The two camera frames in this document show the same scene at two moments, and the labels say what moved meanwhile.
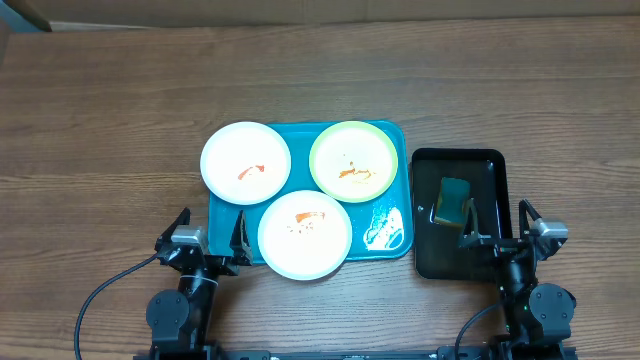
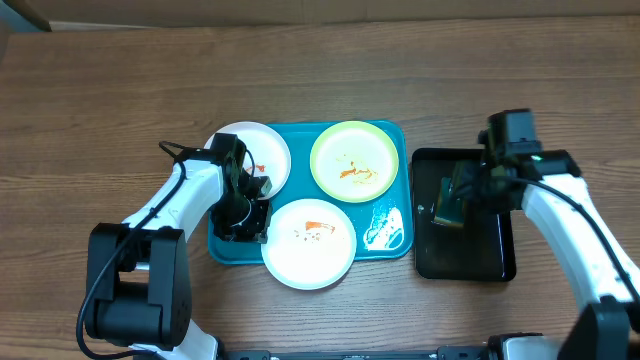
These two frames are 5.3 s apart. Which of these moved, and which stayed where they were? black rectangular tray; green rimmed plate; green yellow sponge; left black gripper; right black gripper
Moved: right black gripper; left black gripper
Stayed: green rimmed plate; black rectangular tray; green yellow sponge
